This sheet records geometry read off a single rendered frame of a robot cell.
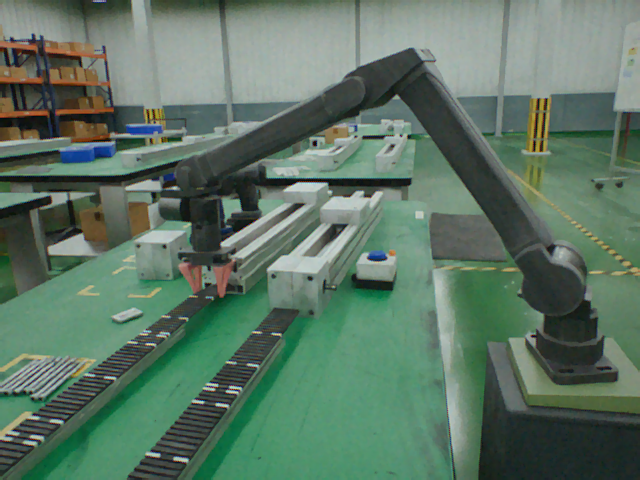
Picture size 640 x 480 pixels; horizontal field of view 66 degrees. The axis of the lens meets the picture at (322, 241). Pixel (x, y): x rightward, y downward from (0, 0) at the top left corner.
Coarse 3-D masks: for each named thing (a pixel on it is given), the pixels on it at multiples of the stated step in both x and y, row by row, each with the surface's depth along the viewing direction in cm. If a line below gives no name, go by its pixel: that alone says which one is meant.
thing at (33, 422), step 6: (30, 420) 61; (36, 420) 60; (42, 420) 60; (48, 420) 60; (54, 420) 60; (60, 420) 60; (24, 426) 60; (30, 426) 59; (36, 426) 59; (42, 426) 59; (48, 426) 59; (54, 426) 59; (60, 426) 60
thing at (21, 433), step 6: (18, 426) 59; (6, 432) 58; (12, 432) 58; (18, 432) 58; (24, 432) 58; (30, 432) 58; (36, 432) 58; (42, 432) 58; (48, 432) 58; (18, 438) 58; (24, 438) 57; (30, 438) 57; (36, 438) 57; (42, 438) 57
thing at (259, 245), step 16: (288, 208) 155; (304, 208) 151; (256, 224) 133; (272, 224) 142; (288, 224) 133; (304, 224) 148; (240, 240) 121; (256, 240) 117; (272, 240) 122; (288, 240) 137; (240, 256) 105; (256, 256) 113; (272, 256) 123; (208, 272) 108; (240, 272) 106; (256, 272) 113; (240, 288) 109
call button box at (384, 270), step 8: (392, 256) 110; (360, 264) 107; (368, 264) 106; (376, 264) 106; (384, 264) 106; (392, 264) 106; (360, 272) 107; (368, 272) 107; (376, 272) 106; (384, 272) 106; (392, 272) 106; (352, 280) 112; (360, 280) 108; (368, 280) 108; (376, 280) 107; (384, 280) 106; (392, 280) 106; (368, 288) 108; (376, 288) 107; (384, 288) 107; (392, 288) 107
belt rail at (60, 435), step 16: (176, 336) 86; (160, 352) 82; (144, 368) 77; (112, 384) 70; (96, 400) 68; (80, 416) 65; (64, 432) 62; (48, 448) 59; (16, 464) 55; (32, 464) 57
